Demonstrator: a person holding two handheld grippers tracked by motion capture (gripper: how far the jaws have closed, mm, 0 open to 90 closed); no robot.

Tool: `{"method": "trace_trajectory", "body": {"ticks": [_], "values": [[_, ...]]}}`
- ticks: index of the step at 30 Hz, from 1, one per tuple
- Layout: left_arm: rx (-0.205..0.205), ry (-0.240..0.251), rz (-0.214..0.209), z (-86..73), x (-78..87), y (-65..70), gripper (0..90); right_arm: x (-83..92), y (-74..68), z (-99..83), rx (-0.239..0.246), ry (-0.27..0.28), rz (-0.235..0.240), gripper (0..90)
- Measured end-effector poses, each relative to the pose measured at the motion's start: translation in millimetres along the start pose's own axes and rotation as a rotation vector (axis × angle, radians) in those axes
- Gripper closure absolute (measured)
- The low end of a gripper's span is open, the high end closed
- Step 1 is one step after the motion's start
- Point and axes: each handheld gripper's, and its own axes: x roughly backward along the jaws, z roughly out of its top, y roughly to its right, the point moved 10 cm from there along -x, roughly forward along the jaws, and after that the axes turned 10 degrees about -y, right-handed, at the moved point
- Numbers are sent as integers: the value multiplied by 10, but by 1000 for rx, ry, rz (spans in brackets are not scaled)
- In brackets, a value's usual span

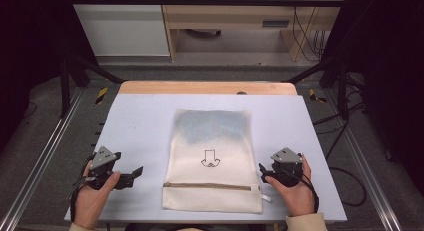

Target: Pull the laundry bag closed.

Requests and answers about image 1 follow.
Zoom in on black curtain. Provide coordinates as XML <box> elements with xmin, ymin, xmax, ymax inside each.
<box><xmin>0</xmin><ymin>0</ymin><xmax>99</xmax><ymax>154</ymax></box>
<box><xmin>320</xmin><ymin>0</ymin><xmax>424</xmax><ymax>187</ymax></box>

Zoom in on person's left hand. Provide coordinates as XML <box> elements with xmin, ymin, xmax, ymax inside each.
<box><xmin>73</xmin><ymin>161</ymin><xmax>122</xmax><ymax>231</ymax></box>

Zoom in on left hand-held gripper black cable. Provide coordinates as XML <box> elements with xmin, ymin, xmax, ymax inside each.
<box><xmin>69</xmin><ymin>153</ymin><xmax>98</xmax><ymax>223</ymax></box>

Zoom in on hand-held gripper black cable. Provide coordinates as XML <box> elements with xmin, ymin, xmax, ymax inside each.
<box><xmin>281</xmin><ymin>169</ymin><xmax>320</xmax><ymax>215</ymax></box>
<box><xmin>69</xmin><ymin>153</ymin><xmax>98</xmax><ymax>223</ymax></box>

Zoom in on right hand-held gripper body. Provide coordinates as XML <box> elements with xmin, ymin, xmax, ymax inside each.
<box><xmin>270</xmin><ymin>147</ymin><xmax>304</xmax><ymax>188</ymax></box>

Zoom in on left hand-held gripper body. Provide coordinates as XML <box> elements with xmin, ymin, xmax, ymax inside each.
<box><xmin>87</xmin><ymin>145</ymin><xmax>123</xmax><ymax>191</ymax></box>

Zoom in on right hand-held gripper black cable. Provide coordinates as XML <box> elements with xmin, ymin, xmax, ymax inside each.
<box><xmin>281</xmin><ymin>169</ymin><xmax>320</xmax><ymax>215</ymax></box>

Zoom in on pale blue table mat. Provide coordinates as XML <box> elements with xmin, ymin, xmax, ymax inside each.
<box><xmin>64</xmin><ymin>93</ymin><xmax>348</xmax><ymax>224</ymax></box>

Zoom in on person's right hand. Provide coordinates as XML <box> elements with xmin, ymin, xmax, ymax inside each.
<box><xmin>264</xmin><ymin>153</ymin><xmax>316</xmax><ymax>218</ymax></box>

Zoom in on cream mesh laundry bag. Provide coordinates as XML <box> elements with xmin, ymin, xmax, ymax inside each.
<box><xmin>162</xmin><ymin>108</ymin><xmax>273</xmax><ymax>215</ymax></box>

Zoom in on wooden table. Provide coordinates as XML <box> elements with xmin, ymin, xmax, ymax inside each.
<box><xmin>118</xmin><ymin>80</ymin><xmax>298</xmax><ymax>96</ymax></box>

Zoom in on black hanging cables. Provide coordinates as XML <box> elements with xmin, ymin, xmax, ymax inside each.
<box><xmin>291</xmin><ymin>0</ymin><xmax>327</xmax><ymax>63</ymax></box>

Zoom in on thin black floor cable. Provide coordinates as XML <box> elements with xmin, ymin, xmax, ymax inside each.
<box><xmin>19</xmin><ymin>100</ymin><xmax>38</xmax><ymax>121</ymax></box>

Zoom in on yellow black tape strip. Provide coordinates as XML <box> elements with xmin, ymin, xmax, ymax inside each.
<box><xmin>94</xmin><ymin>86</ymin><xmax>110</xmax><ymax>106</ymax></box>
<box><xmin>308</xmin><ymin>88</ymin><xmax>329</xmax><ymax>105</ymax></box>

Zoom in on light wooden desk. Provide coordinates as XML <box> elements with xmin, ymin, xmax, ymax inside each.
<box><xmin>159</xmin><ymin>0</ymin><xmax>348</xmax><ymax>63</ymax></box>

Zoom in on aluminium rail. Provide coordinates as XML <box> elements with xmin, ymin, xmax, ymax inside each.
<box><xmin>0</xmin><ymin>86</ymin><xmax>86</xmax><ymax>231</ymax></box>
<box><xmin>323</xmin><ymin>89</ymin><xmax>404</xmax><ymax>231</ymax></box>

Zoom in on black metal stand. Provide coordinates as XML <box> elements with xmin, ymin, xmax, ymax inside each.
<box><xmin>283</xmin><ymin>55</ymin><xmax>352</xmax><ymax>121</ymax></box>
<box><xmin>59</xmin><ymin>53</ymin><xmax>125</xmax><ymax>119</ymax></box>

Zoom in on white cabinet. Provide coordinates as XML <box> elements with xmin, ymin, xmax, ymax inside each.
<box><xmin>67</xmin><ymin>0</ymin><xmax>171</xmax><ymax>58</ymax></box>

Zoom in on grey label plate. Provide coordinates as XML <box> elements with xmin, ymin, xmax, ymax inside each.
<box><xmin>261</xmin><ymin>20</ymin><xmax>291</xmax><ymax>29</ymax></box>

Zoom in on black horizontal frame bar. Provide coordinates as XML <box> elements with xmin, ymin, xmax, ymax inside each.
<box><xmin>64</xmin><ymin>0</ymin><xmax>346</xmax><ymax>8</ymax></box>

